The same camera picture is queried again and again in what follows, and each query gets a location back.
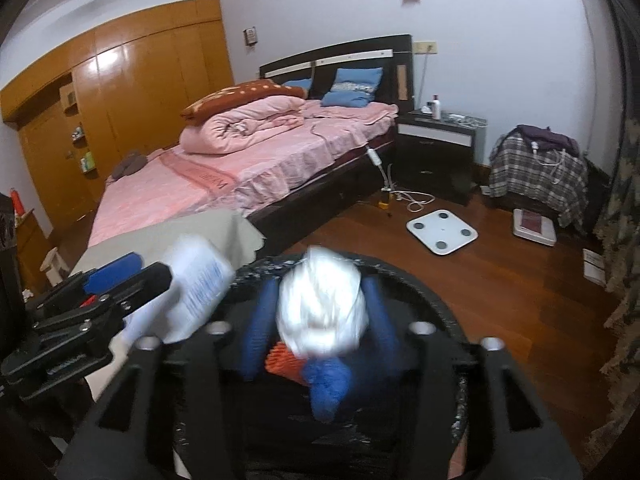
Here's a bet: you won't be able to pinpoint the small white stool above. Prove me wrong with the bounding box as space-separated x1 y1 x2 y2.
40 247 71 286

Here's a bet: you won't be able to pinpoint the white scale with red top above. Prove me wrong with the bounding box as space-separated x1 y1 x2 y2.
512 207 558 247

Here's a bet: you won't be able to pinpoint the beige tablecloth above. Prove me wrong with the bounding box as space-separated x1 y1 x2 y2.
70 209 266 401

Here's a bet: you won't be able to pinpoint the pink folded quilt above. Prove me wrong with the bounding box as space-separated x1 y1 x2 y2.
179 95 307 155

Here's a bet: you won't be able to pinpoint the brown dotted blanket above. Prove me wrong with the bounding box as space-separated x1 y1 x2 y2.
180 80 307 123

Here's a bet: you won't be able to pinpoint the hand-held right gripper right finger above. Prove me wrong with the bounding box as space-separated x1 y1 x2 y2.
360 277 583 480

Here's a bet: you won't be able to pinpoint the grey clothing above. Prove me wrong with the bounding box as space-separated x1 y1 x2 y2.
111 152 147 180

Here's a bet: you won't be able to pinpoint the blue patterned pillow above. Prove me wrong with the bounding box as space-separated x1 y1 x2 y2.
330 67 383 95

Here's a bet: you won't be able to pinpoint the white charger cable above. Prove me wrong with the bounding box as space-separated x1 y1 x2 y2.
530 140 576 183

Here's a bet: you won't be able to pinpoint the purple clothing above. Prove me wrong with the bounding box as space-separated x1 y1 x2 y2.
515 124 581 156

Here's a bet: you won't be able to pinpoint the white printed plastic packet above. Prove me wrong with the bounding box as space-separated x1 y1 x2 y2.
122 234 236 346

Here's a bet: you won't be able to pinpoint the blue cloth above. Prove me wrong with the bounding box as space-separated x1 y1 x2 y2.
300 357 353 423

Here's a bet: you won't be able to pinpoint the black and white nightstand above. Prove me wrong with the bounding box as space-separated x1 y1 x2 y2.
395 109 488 206

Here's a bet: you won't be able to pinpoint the dark grey curtain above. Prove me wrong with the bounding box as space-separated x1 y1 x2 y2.
570 0 640 126

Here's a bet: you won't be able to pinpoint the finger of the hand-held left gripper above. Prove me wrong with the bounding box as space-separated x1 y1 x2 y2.
25 254 146 318
32 262 175 346

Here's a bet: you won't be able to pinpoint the black round trash can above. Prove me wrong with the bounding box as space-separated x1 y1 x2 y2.
170 254 473 480

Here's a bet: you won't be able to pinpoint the white booklet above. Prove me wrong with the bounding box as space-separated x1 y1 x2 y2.
582 247 608 286

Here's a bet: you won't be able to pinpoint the dark wooden bed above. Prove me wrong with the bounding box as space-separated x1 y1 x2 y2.
87 35 416 256

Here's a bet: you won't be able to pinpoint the wooden wardrobe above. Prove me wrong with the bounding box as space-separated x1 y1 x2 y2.
0 0 236 241

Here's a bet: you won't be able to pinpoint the plaid cloth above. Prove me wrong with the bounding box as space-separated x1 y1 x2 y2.
487 127 591 233

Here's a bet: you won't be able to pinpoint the white floor cable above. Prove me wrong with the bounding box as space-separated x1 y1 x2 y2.
390 190 436 213

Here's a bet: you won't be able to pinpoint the pink bedsheet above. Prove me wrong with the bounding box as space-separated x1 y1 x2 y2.
87 100 400 248

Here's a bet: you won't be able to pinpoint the patterned curtain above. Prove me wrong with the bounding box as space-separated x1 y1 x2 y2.
585 85 640 461

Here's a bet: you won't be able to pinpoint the white bathroom scale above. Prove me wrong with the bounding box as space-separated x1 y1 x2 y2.
406 209 480 256

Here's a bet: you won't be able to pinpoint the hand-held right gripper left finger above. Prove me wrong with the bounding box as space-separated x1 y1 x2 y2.
55 277 281 480

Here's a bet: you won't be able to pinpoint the orange red plastic bag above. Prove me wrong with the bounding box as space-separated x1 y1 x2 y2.
265 342 311 386

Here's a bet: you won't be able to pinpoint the dark wooden cabinet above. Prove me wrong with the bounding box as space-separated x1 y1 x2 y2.
0 192 51 311

